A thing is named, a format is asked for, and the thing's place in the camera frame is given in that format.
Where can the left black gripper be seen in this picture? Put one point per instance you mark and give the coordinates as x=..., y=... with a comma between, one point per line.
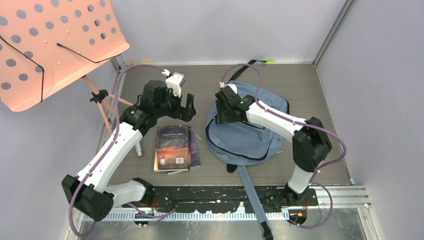
x=183, y=113

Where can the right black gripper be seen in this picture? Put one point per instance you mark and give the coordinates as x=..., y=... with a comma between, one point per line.
x=221, y=118

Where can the light blue backpack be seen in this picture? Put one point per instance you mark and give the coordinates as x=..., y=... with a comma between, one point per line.
x=239, y=145

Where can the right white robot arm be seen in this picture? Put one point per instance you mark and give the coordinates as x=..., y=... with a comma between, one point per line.
x=310, y=142

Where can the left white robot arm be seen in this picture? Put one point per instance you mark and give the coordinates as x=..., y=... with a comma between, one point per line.
x=89, y=191

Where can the dark sunset cover book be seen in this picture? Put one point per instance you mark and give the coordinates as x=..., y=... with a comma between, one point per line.
x=172, y=151

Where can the silver metal cylinder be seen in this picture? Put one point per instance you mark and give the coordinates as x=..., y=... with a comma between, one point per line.
x=138, y=149

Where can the purple cover book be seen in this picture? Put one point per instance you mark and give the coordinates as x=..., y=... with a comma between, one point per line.
x=194, y=154

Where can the pink perforated music stand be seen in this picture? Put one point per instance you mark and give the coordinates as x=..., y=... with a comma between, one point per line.
x=46, y=45

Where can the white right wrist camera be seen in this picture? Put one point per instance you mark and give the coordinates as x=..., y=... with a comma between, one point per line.
x=229, y=89

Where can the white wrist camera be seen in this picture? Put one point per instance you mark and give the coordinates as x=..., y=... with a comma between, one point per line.
x=175, y=82
x=229, y=89

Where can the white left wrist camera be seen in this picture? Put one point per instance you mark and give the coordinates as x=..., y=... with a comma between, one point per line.
x=175, y=82

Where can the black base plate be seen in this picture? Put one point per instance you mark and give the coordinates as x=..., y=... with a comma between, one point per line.
x=224, y=199

